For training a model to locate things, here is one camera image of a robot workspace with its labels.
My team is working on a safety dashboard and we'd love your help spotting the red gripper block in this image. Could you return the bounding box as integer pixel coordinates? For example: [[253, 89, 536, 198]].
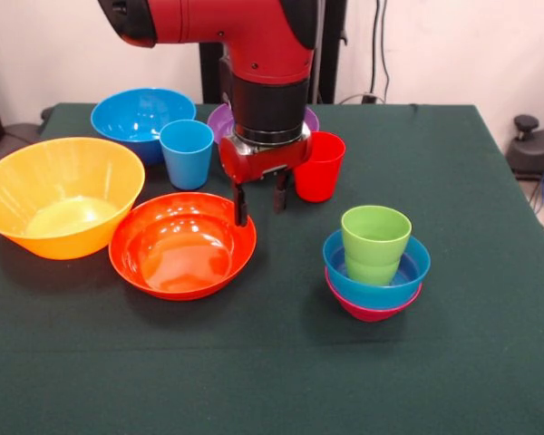
[[219, 129, 314, 227]]

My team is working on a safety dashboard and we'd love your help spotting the small blue bowl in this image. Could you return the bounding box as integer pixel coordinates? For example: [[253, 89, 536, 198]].
[[322, 228, 432, 312]]

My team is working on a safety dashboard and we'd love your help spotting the orange bowl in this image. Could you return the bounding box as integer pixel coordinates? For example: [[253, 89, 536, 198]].
[[108, 191, 257, 302]]

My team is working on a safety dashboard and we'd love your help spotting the green cup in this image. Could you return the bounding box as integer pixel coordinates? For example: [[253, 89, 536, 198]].
[[340, 205, 413, 287]]

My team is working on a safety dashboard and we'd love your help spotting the pink bowl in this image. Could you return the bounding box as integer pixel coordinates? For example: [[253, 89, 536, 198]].
[[325, 266, 423, 324]]

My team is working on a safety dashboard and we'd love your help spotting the large yellow bowl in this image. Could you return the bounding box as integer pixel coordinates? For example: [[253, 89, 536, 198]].
[[0, 137, 147, 261]]

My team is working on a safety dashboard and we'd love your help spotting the red cup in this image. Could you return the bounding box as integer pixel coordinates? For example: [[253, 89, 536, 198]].
[[292, 130, 346, 204]]

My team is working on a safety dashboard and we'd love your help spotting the purple bowl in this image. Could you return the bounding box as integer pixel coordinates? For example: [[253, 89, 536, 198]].
[[207, 102, 321, 147]]

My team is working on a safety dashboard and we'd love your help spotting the blue cup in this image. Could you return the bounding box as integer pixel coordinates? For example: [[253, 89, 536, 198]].
[[159, 119, 215, 190]]

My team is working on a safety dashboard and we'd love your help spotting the large blue bowl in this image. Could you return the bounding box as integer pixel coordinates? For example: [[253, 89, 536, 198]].
[[90, 87, 198, 165]]

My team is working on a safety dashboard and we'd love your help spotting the dark green tablecloth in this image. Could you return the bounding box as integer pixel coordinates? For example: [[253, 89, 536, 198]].
[[0, 102, 544, 435]]

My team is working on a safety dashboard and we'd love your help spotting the black hanging cable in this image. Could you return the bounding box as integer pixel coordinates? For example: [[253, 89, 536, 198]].
[[369, 0, 392, 104]]

